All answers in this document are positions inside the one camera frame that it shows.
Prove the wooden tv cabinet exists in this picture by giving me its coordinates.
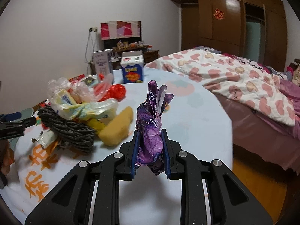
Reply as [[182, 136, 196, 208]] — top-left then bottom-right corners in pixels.
[[111, 45, 160, 70]]

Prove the white rolled paper tube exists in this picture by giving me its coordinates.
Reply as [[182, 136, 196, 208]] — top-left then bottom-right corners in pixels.
[[31, 130, 58, 149]]

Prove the red plastic bag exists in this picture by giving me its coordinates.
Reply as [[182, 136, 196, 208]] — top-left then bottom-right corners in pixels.
[[94, 73, 126, 102]]

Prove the bed with mauve skirt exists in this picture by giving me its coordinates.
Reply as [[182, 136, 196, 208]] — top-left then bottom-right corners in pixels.
[[192, 45, 300, 174]]

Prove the yellow printed plastic bag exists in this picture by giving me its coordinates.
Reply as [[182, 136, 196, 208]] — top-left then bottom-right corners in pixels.
[[50, 89, 119, 121]]

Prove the red double-happiness decal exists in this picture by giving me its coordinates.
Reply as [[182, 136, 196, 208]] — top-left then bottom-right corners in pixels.
[[213, 9, 225, 20]]

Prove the clear plastic bag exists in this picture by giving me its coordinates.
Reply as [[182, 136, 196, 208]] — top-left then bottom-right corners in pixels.
[[47, 74, 112, 104]]

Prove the yellow sponge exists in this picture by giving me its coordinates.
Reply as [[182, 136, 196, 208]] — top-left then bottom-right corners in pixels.
[[98, 107, 133, 146]]

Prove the red cardboard box on floor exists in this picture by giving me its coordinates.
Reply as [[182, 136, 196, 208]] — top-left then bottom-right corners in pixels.
[[68, 74, 85, 82]]

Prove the white fruit-print tablecloth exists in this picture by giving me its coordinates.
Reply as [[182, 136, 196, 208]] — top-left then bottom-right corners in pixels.
[[1, 69, 233, 224]]

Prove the wall power socket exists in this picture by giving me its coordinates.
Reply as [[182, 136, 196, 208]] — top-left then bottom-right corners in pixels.
[[89, 27, 98, 33]]

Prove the small dark snack packet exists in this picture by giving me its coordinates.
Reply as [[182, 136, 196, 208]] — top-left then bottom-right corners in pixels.
[[81, 75, 99, 87]]

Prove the tall grey white carton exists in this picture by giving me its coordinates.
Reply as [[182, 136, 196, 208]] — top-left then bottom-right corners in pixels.
[[93, 49, 114, 84]]

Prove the heart-print white quilt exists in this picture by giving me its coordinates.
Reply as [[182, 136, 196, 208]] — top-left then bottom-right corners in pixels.
[[146, 49, 296, 127]]

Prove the purple wrapper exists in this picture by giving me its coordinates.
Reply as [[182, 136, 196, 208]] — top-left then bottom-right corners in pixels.
[[135, 80, 174, 176]]

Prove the blue white milk carton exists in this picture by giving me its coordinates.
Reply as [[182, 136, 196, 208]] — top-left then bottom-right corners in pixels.
[[121, 53, 144, 83]]

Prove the television with pink cover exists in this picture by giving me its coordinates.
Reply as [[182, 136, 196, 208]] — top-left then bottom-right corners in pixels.
[[100, 20, 142, 49]]

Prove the brown wooden wardrobe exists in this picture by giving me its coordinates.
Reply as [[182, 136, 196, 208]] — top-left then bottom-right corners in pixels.
[[171, 0, 287, 71]]

